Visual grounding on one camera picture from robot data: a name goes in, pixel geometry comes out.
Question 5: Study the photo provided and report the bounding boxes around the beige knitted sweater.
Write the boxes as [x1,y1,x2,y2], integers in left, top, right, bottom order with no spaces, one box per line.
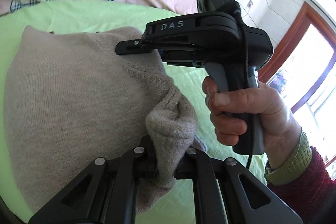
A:
[3,26,206,213]

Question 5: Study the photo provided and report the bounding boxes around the person's right hand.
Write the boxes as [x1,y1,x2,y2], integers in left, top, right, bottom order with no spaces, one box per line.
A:
[202,76,302,171]

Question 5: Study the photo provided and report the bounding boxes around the green bed sheet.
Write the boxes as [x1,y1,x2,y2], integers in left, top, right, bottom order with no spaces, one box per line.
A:
[0,0,268,224]

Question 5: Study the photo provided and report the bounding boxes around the red sleeve with green cuff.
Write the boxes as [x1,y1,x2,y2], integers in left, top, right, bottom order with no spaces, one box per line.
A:
[264,132,335,223]

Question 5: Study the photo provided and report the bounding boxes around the wall power socket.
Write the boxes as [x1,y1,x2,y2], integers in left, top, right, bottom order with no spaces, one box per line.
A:
[247,0,253,8]

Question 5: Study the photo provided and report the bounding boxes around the wooden door frame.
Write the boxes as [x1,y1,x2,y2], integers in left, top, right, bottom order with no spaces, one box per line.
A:
[259,2,335,113]

